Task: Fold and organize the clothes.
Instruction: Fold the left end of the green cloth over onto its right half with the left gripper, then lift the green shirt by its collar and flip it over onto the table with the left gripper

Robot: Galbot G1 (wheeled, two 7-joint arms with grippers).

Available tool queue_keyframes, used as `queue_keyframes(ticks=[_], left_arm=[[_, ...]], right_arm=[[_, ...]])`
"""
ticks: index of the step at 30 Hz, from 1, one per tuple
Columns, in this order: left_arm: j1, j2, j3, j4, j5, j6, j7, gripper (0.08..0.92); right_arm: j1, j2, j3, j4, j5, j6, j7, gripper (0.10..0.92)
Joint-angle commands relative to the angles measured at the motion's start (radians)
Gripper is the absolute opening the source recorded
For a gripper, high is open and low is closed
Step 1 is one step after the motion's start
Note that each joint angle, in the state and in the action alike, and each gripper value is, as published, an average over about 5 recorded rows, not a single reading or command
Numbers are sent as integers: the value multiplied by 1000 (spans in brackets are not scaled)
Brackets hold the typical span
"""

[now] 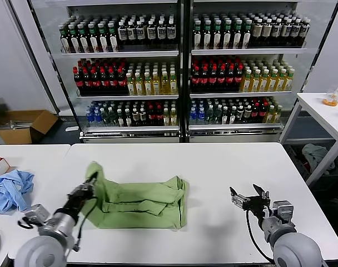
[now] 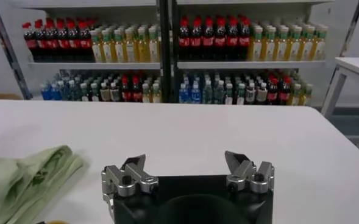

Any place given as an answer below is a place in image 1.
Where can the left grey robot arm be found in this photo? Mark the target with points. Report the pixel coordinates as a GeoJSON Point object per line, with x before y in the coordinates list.
{"type": "Point", "coordinates": [41, 250]}

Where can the light green t-shirt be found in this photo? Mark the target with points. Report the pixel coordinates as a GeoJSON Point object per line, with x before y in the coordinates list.
{"type": "Point", "coordinates": [141, 200]}

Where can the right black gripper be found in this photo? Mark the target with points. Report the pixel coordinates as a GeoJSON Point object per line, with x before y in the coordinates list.
{"type": "Point", "coordinates": [256, 205]}

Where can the small dark white cap bottle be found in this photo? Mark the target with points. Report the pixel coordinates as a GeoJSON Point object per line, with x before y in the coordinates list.
{"type": "Point", "coordinates": [127, 118]}
{"type": "Point", "coordinates": [119, 118]}
{"type": "Point", "coordinates": [224, 116]}
{"type": "Point", "coordinates": [232, 116]}

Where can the grey green clothes pile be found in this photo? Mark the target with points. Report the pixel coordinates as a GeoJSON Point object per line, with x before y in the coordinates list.
{"type": "Point", "coordinates": [316, 155]}

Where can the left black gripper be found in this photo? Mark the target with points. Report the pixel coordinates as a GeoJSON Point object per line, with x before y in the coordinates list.
{"type": "Point", "coordinates": [80, 196]}

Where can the blue label dark drink bottle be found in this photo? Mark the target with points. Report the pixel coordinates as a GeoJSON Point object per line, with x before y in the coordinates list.
{"type": "Point", "coordinates": [285, 31]}
{"type": "Point", "coordinates": [294, 30]}
{"type": "Point", "coordinates": [170, 34]}
{"type": "Point", "coordinates": [140, 34]}
{"type": "Point", "coordinates": [304, 29]}
{"type": "Point", "coordinates": [275, 31]}
{"type": "Point", "coordinates": [160, 34]}
{"type": "Point", "coordinates": [131, 34]}
{"type": "Point", "coordinates": [151, 34]}
{"type": "Point", "coordinates": [122, 34]}

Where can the small dark white label bottle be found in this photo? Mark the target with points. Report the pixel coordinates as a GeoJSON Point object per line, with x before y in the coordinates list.
{"type": "Point", "coordinates": [134, 117]}
{"type": "Point", "coordinates": [142, 117]}
{"type": "Point", "coordinates": [247, 113]}
{"type": "Point", "coordinates": [239, 113]}

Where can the crumpled light blue shirt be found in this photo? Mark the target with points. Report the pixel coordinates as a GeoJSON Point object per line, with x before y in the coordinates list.
{"type": "Point", "coordinates": [10, 192]}

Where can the glass beaker orange liquid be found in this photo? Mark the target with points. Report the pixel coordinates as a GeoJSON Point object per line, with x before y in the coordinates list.
{"type": "Point", "coordinates": [330, 101]}

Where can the small blue water bottle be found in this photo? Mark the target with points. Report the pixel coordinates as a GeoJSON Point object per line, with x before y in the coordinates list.
{"type": "Point", "coordinates": [89, 117]}
{"type": "Point", "coordinates": [97, 117]}
{"type": "Point", "coordinates": [201, 114]}
{"type": "Point", "coordinates": [193, 114]}

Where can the white flat floor object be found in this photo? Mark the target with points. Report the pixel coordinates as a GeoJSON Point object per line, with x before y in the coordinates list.
{"type": "Point", "coordinates": [71, 128]}

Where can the small red label cola bottle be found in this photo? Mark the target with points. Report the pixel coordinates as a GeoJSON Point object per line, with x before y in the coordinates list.
{"type": "Point", "coordinates": [158, 116]}
{"type": "Point", "coordinates": [263, 111]}
{"type": "Point", "coordinates": [255, 111]}
{"type": "Point", "coordinates": [150, 116]}

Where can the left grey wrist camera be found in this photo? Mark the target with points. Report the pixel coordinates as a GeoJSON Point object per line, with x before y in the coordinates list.
{"type": "Point", "coordinates": [40, 212]}

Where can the yellow juice bottle green cap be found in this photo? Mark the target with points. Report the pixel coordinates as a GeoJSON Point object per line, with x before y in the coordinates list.
{"type": "Point", "coordinates": [164, 85]}
{"type": "Point", "coordinates": [281, 82]}
{"type": "Point", "coordinates": [156, 85]}
{"type": "Point", "coordinates": [272, 82]}
{"type": "Point", "coordinates": [289, 82]}
{"type": "Point", "coordinates": [173, 85]}
{"type": "Point", "coordinates": [255, 82]}
{"type": "Point", "coordinates": [246, 82]}
{"type": "Point", "coordinates": [138, 85]}
{"type": "Point", "coordinates": [147, 85]}
{"type": "Point", "coordinates": [130, 85]}
{"type": "Point", "coordinates": [264, 82]}

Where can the beige label dark drink bottle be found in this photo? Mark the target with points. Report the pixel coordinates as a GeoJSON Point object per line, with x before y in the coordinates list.
{"type": "Point", "coordinates": [266, 31]}
{"type": "Point", "coordinates": [257, 31]}

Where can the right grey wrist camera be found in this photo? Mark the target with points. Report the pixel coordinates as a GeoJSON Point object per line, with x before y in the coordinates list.
{"type": "Point", "coordinates": [283, 211]}

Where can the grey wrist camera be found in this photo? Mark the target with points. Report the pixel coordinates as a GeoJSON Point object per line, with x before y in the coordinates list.
{"type": "Point", "coordinates": [40, 212]}
{"type": "Point", "coordinates": [283, 211]}

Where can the white metal side table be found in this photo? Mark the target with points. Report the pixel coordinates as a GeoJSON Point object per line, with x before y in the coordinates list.
{"type": "Point", "coordinates": [319, 110]}

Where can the green cap dark tea bottle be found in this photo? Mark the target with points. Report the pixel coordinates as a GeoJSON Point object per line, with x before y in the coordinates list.
{"type": "Point", "coordinates": [74, 40]}
{"type": "Point", "coordinates": [246, 36]}
{"type": "Point", "coordinates": [207, 38]}
{"type": "Point", "coordinates": [113, 40]}
{"type": "Point", "coordinates": [83, 40]}
{"type": "Point", "coordinates": [217, 38]}
{"type": "Point", "coordinates": [103, 40]}
{"type": "Point", "coordinates": [197, 38]}
{"type": "Point", "coordinates": [64, 40]}
{"type": "Point", "coordinates": [93, 40]}
{"type": "Point", "coordinates": [236, 38]}
{"type": "Point", "coordinates": [227, 38]}

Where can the glass door drinks cooler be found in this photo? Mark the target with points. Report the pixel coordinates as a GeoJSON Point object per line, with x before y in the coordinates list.
{"type": "Point", "coordinates": [116, 53]}
{"type": "Point", "coordinates": [241, 51]}

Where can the open brown cardboard box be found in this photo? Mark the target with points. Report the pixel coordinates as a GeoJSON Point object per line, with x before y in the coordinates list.
{"type": "Point", "coordinates": [43, 118]}

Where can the grey metal bars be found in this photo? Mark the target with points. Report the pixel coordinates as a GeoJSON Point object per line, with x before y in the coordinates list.
{"type": "Point", "coordinates": [18, 124]}

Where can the small yellow tea bottle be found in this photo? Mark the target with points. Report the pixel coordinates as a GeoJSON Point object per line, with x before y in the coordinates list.
{"type": "Point", "coordinates": [173, 118]}
{"type": "Point", "coordinates": [277, 113]}
{"type": "Point", "coordinates": [165, 118]}
{"type": "Point", "coordinates": [270, 114]}

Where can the small green tinted water bottle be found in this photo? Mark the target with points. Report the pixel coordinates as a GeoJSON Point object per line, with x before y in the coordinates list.
{"type": "Point", "coordinates": [111, 117]}
{"type": "Point", "coordinates": [210, 114]}
{"type": "Point", "coordinates": [218, 114]}
{"type": "Point", "coordinates": [104, 117]}

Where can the red cap cola bottle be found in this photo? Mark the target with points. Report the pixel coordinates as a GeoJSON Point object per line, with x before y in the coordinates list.
{"type": "Point", "coordinates": [212, 79]}
{"type": "Point", "coordinates": [87, 82]}
{"type": "Point", "coordinates": [221, 79]}
{"type": "Point", "coordinates": [95, 82]}
{"type": "Point", "coordinates": [238, 79]}
{"type": "Point", "coordinates": [103, 82]}
{"type": "Point", "coordinates": [229, 79]}
{"type": "Point", "coordinates": [78, 82]}
{"type": "Point", "coordinates": [121, 82]}
{"type": "Point", "coordinates": [112, 82]}
{"type": "Point", "coordinates": [196, 79]}
{"type": "Point", "coordinates": [204, 79]}

